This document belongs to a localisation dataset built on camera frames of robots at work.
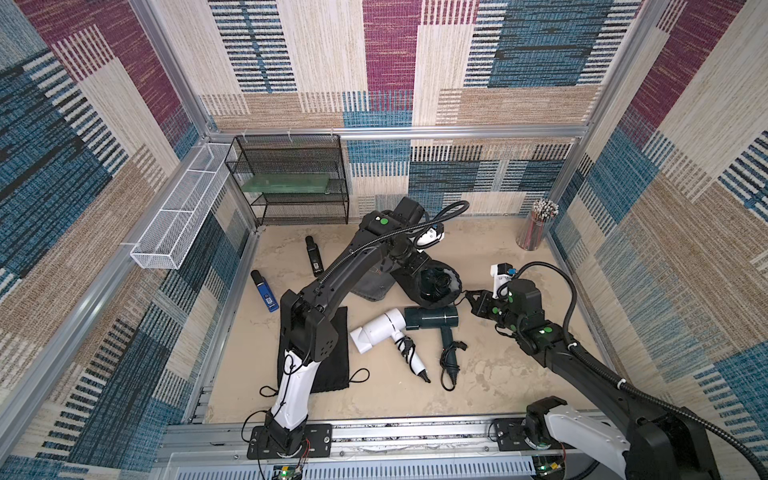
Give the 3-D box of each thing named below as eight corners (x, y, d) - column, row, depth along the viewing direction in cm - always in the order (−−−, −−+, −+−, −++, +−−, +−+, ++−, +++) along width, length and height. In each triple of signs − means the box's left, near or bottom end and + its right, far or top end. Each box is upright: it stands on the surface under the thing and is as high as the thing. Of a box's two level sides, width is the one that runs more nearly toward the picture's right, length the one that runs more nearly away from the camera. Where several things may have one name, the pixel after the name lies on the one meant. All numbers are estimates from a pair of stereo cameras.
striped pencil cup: (519, 253, 113) (539, 214, 98) (514, 238, 118) (532, 199, 103) (539, 253, 113) (562, 214, 98) (533, 238, 118) (554, 199, 103)
